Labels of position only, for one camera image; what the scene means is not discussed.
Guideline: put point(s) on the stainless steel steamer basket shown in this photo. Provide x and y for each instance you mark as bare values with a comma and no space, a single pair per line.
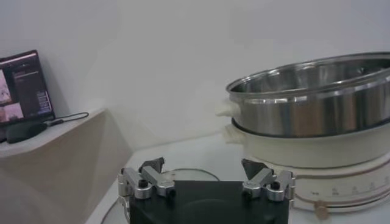
320,112

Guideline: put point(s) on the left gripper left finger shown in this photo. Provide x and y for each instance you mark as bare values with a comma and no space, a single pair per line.
158,181

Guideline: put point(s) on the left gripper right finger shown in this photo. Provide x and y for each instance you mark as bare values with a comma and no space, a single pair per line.
259,181

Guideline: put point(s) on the cream electric cooking pot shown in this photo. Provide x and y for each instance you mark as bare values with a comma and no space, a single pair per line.
304,149

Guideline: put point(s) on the black laptop pink windows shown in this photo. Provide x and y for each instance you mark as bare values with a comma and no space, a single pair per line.
27,88

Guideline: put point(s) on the black computer mouse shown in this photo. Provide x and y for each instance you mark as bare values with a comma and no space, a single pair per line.
24,131

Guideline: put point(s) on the white side table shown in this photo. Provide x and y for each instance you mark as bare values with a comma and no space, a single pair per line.
61,158

